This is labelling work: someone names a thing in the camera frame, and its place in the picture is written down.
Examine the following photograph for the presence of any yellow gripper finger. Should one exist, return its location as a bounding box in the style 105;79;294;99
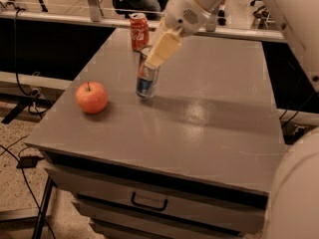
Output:
146;29;181;68
149;19;166;56

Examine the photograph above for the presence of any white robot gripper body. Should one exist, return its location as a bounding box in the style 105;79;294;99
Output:
163;0;222;37

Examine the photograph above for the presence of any silver blue redbull can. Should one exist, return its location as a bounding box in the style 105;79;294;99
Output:
136;45;160;100

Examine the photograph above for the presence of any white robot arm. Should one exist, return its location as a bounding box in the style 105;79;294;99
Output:
147;0;319;239

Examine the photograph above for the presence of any red coca-cola can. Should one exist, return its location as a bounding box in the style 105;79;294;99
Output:
130;13;150;52

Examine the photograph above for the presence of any red apple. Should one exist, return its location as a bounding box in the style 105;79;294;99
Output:
75;82;109;114

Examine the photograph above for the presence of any grey drawer cabinet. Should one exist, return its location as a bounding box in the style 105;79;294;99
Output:
27;29;285;239

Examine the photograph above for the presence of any black power adapter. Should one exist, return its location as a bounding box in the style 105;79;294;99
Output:
17;156;43;169

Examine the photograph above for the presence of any black hanging cable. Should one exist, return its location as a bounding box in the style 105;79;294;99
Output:
13;7;51;117

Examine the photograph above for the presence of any black drawer handle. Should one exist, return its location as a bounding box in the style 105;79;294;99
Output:
131;192;168;212

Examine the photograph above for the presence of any black floor cable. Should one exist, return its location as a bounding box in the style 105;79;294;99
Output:
0;134;58;239

